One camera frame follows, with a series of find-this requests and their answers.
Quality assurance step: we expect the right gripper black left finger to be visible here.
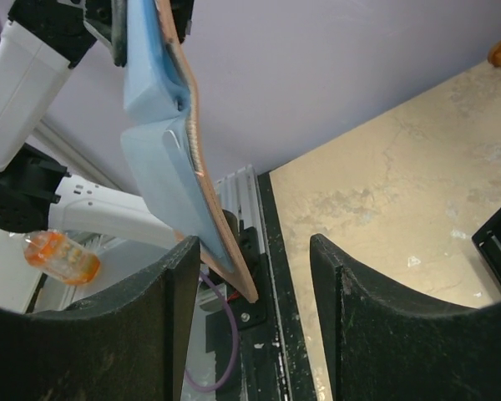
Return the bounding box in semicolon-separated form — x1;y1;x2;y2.
0;236;200;400

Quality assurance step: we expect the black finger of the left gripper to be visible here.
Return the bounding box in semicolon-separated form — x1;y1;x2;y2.
83;0;128;67

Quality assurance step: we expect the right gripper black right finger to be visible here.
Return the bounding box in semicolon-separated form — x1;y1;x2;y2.
310;234;501;400

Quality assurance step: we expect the pink leather card holder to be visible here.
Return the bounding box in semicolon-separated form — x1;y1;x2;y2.
121;1;259;303

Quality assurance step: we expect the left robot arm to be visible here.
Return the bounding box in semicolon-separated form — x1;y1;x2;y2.
0;1;175;248

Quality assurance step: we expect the orange object outside cell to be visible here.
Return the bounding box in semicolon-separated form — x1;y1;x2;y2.
23;231;100;286

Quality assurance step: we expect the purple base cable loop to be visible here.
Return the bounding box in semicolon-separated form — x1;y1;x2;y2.
183;271;240;393

